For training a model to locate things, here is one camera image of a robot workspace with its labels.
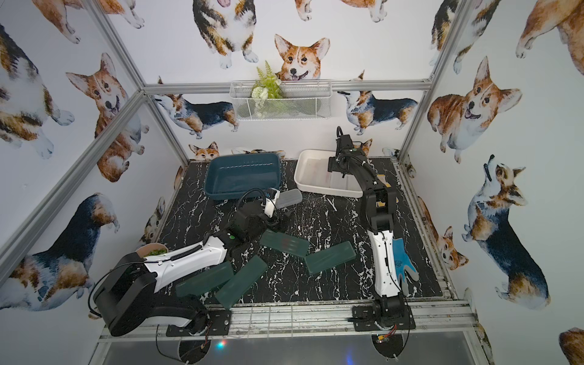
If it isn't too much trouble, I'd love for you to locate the dark green pencil case centre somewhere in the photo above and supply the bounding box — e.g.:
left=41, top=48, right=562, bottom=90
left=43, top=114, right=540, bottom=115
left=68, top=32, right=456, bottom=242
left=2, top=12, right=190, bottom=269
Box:
left=259, top=230, right=310, bottom=258

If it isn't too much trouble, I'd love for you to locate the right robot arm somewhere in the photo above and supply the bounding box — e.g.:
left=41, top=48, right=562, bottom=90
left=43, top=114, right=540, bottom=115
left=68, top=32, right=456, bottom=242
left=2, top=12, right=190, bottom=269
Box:
left=328, top=128, right=408, bottom=328

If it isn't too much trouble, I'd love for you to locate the dark green pencil case right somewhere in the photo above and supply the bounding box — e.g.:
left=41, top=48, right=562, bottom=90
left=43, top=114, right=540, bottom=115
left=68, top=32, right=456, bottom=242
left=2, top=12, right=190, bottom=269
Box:
left=305, top=241, right=356, bottom=275

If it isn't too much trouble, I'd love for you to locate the white plastic storage box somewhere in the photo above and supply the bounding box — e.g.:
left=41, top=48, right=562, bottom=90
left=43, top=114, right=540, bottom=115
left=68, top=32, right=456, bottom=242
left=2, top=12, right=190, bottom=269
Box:
left=294, top=150, right=363, bottom=199

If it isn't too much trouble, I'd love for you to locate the blue grey work glove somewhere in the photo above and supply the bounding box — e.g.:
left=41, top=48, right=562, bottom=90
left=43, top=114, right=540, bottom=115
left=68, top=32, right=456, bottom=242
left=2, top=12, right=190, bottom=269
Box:
left=392, top=238, right=419, bottom=297

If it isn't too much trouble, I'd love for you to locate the clear pencil case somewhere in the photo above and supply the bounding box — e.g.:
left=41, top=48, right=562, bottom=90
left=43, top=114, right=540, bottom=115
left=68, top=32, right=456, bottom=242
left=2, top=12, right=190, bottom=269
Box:
left=274, top=189, right=303, bottom=210
left=327, top=157, right=351, bottom=190

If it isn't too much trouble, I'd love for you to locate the dark green pencil case front-left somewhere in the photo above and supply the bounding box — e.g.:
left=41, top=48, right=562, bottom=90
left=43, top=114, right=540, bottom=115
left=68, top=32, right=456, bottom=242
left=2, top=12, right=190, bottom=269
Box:
left=176, top=262, right=234, bottom=297

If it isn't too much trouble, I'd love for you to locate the artificial fern plant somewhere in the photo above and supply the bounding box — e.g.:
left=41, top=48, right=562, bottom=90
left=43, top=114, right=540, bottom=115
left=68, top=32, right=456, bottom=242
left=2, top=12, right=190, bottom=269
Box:
left=251, top=62, right=285, bottom=118

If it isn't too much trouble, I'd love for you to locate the teal plastic storage box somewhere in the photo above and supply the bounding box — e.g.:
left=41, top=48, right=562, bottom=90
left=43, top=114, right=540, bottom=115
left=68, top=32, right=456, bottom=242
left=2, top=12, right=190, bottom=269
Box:
left=204, top=153, right=281, bottom=201

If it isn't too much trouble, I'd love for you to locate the white wire wall basket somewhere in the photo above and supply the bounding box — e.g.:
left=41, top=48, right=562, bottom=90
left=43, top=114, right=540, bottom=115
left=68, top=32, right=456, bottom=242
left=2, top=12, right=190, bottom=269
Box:
left=229, top=81, right=332, bottom=121

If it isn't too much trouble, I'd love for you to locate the dark green pencil case front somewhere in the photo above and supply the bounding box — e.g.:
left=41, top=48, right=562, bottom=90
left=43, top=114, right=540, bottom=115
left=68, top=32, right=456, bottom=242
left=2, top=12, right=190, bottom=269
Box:
left=215, top=255, right=268, bottom=310

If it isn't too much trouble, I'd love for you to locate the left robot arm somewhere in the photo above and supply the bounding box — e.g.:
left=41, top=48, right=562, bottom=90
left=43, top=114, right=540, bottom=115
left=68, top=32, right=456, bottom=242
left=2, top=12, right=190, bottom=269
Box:
left=91, top=198, right=279, bottom=337

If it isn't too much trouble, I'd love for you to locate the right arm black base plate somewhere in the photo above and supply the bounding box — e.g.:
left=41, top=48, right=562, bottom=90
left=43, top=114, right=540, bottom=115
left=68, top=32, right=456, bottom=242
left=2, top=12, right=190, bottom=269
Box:
left=348, top=304, right=416, bottom=332

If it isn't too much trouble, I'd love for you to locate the bowl with green salad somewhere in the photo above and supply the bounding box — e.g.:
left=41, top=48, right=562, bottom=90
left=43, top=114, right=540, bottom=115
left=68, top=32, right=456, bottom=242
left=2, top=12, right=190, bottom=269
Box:
left=136, top=243, right=169, bottom=258

